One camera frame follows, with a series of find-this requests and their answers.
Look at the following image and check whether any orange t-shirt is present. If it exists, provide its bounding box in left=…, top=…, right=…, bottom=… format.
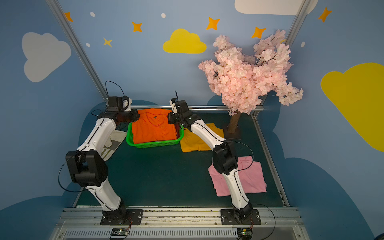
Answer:
left=132, top=109, right=178, bottom=144

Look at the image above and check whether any mustard yellow t-shirt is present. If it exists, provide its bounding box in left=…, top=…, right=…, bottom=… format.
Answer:
left=180, top=123, right=224, bottom=153

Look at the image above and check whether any pink t-shirt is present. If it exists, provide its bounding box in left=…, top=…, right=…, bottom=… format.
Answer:
left=208, top=156, right=267, bottom=197

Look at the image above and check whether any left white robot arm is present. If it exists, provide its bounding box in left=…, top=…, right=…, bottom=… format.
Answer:
left=66, top=109, right=140, bottom=225

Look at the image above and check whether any green plastic basket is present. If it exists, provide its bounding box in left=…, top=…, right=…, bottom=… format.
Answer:
left=126, top=109, right=184, bottom=149

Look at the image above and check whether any pink artificial blossom tree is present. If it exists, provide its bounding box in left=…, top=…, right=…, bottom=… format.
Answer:
left=197, top=29, right=304, bottom=135

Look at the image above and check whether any left circuit board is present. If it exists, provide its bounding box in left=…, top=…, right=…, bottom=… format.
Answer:
left=110, top=229, right=130, bottom=238

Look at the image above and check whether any circuit board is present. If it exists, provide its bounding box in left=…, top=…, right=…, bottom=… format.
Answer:
left=237, top=228, right=253, bottom=240
left=110, top=229, right=130, bottom=238

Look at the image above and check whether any right circuit board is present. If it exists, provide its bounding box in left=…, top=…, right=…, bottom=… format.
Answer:
left=237, top=228, right=253, bottom=240

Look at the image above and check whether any back aluminium frame bar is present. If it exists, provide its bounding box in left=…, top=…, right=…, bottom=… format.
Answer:
left=131, top=105, right=229, bottom=112

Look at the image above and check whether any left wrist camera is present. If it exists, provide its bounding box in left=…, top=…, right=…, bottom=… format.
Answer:
left=107, top=96, right=132, bottom=112

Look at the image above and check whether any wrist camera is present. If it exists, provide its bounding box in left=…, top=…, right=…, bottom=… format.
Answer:
left=107, top=96, right=132, bottom=112
left=170, top=97, right=178, bottom=114

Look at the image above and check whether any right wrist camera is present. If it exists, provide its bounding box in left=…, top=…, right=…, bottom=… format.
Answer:
left=170, top=97, right=178, bottom=114

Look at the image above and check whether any left aluminium frame post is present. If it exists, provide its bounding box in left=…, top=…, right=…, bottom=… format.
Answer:
left=46, top=0, right=108, bottom=104

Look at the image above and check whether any aluminium frame post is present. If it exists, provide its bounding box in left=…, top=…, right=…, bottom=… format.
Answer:
left=46, top=0, right=108, bottom=104
left=254, top=1, right=317, bottom=106

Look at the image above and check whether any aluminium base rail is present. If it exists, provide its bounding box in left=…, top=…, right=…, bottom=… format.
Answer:
left=50, top=206, right=310, bottom=240

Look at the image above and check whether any right aluminium frame post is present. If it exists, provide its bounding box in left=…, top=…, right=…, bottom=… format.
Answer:
left=254, top=1, right=317, bottom=106

